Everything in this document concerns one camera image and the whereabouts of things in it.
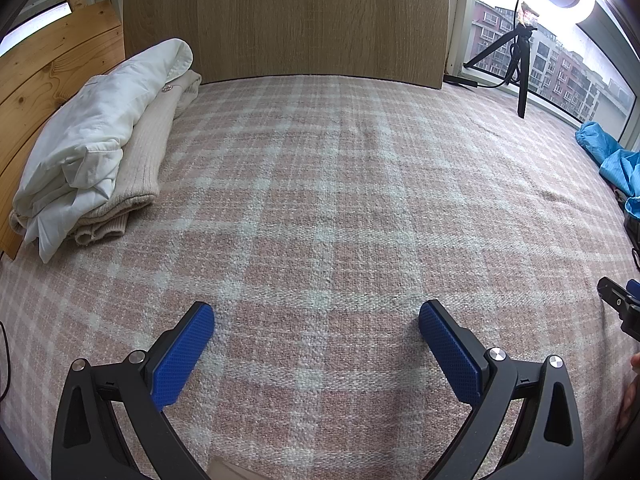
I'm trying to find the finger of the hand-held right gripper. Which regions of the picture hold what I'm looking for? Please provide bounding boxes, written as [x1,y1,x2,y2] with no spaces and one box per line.
[596,276,640,343]

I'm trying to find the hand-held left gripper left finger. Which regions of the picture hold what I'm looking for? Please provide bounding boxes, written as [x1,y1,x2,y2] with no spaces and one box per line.
[51,301,216,480]

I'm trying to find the light oak wooden board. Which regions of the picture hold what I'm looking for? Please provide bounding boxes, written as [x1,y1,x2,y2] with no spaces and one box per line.
[122,0,480,90]

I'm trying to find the pink plaid blanket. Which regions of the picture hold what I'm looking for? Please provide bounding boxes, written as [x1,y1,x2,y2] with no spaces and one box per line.
[0,74,640,480]

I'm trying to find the folded beige knit sweater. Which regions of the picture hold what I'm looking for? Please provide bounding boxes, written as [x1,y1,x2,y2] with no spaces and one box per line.
[10,71,202,246]

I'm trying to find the folded white jacket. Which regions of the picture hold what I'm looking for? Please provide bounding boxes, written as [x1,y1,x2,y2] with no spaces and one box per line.
[12,37,194,264]

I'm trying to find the black power cable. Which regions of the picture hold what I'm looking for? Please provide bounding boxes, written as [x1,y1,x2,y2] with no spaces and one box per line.
[444,74,516,89]

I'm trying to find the pine wooden panel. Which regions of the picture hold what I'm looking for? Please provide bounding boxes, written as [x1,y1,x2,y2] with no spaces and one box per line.
[0,0,126,261]

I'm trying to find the white window frame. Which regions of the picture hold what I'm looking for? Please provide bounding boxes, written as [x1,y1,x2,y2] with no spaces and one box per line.
[442,0,640,153]

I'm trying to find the black tripod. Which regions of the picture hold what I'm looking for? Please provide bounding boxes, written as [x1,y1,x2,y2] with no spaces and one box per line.
[464,22,538,120]

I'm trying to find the person's right hand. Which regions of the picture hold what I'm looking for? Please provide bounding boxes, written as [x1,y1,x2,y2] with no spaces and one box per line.
[616,352,640,431]

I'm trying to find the thin black cable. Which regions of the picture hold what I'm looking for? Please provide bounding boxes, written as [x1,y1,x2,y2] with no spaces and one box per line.
[0,320,13,403]

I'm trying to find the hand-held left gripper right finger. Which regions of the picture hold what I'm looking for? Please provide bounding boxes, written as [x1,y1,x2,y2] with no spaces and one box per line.
[418,299,585,480]

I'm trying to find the blue garment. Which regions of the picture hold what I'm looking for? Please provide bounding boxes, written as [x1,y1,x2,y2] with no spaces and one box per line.
[574,121,640,213]

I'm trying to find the apartment buildings outside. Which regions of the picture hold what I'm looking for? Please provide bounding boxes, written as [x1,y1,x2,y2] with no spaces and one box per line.
[472,0,631,121]

